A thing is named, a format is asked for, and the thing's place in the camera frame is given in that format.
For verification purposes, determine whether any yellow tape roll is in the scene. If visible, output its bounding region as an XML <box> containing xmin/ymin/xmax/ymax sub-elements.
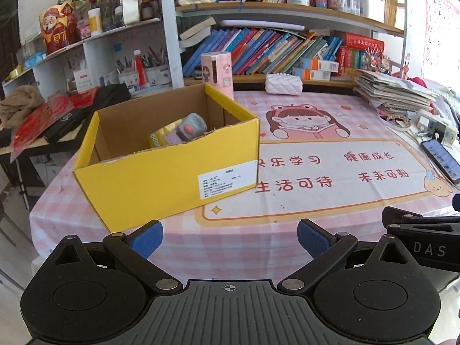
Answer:
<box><xmin>148</xmin><ymin>118</ymin><xmax>183</xmax><ymax>148</ymax></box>

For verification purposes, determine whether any grey purple keychain toy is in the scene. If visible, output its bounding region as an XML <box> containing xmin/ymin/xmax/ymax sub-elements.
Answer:
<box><xmin>164</xmin><ymin>113</ymin><xmax>207</xmax><ymax>145</ymax></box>

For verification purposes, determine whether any black smartphone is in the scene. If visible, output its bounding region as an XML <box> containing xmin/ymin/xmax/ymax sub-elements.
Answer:
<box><xmin>421</xmin><ymin>139</ymin><xmax>460</xmax><ymax>185</ymax></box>

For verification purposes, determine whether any white power strip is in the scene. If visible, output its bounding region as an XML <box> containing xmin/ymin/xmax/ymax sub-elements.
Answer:
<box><xmin>415</xmin><ymin>109</ymin><xmax>458</xmax><ymax>146</ymax></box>

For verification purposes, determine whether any yellow cardboard box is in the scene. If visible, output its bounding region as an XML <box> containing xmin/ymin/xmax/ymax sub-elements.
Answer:
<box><xmin>73</xmin><ymin>84</ymin><xmax>260</xmax><ymax>232</ymax></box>

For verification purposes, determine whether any pink checkered cartoon tablecloth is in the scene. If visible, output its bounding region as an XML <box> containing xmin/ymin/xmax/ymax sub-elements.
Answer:
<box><xmin>30</xmin><ymin>92</ymin><xmax>456</xmax><ymax>281</ymax></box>

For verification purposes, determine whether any stack of papers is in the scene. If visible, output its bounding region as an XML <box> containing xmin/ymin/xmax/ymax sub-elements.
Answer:
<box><xmin>354</xmin><ymin>69</ymin><xmax>436</xmax><ymax>114</ymax></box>

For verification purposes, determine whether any black keyboard case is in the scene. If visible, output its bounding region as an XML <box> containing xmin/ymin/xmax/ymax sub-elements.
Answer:
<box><xmin>1</xmin><ymin>84</ymin><xmax>131</xmax><ymax>155</ymax></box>

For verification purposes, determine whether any red plastic packet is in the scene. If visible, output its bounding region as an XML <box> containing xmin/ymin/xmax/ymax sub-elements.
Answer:
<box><xmin>10</xmin><ymin>87</ymin><xmax>99</xmax><ymax>162</ymax></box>

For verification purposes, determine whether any white quilted pouch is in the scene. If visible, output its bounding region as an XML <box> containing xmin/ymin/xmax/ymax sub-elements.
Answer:
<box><xmin>265</xmin><ymin>73</ymin><xmax>303</xmax><ymax>96</ymax></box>

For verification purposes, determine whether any orange white box lower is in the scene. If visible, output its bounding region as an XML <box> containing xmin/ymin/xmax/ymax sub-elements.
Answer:
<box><xmin>292</xmin><ymin>68</ymin><xmax>331</xmax><ymax>81</ymax></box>

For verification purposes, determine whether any orange white box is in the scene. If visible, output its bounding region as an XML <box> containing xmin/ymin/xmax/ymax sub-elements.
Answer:
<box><xmin>292</xmin><ymin>68</ymin><xmax>331</xmax><ymax>81</ymax></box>
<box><xmin>300</xmin><ymin>58</ymin><xmax>339</xmax><ymax>73</ymax></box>

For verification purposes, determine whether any white pen holder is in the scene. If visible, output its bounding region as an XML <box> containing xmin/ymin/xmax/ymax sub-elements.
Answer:
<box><xmin>118</xmin><ymin>65</ymin><xmax>172</xmax><ymax>88</ymax></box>

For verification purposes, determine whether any red boxed book set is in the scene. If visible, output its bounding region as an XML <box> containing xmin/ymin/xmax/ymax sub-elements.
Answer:
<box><xmin>334</xmin><ymin>31</ymin><xmax>385</xmax><ymax>76</ymax></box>

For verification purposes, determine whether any orange white box upper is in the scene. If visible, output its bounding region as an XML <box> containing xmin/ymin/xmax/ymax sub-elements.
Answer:
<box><xmin>300</xmin><ymin>58</ymin><xmax>339</xmax><ymax>73</ymax></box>

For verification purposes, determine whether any brown crumpled cloth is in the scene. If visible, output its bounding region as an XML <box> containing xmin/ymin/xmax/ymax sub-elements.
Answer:
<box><xmin>1</xmin><ymin>85</ymin><xmax>45</xmax><ymax>129</ymax></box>

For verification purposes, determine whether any pink cylindrical canister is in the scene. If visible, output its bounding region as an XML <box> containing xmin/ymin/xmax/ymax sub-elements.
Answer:
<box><xmin>201</xmin><ymin>51</ymin><xmax>234</xmax><ymax>99</ymax></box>

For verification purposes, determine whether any row of leaning books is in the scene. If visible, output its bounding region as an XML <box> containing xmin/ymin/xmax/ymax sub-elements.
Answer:
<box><xmin>179</xmin><ymin>16</ymin><xmax>342</xmax><ymax>79</ymax></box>

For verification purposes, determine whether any white yellow bottle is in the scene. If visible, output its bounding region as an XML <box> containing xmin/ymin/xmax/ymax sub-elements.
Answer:
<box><xmin>88</xmin><ymin>8</ymin><xmax>103</xmax><ymax>37</ymax></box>

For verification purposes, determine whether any red fortune god canister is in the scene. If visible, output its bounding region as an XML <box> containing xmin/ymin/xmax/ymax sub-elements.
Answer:
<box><xmin>39</xmin><ymin>0</ymin><xmax>81</xmax><ymax>55</ymax></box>

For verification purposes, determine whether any white bookshelf frame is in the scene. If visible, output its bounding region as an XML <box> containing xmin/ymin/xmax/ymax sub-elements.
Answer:
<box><xmin>1</xmin><ymin>0</ymin><xmax>409</xmax><ymax>98</ymax></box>

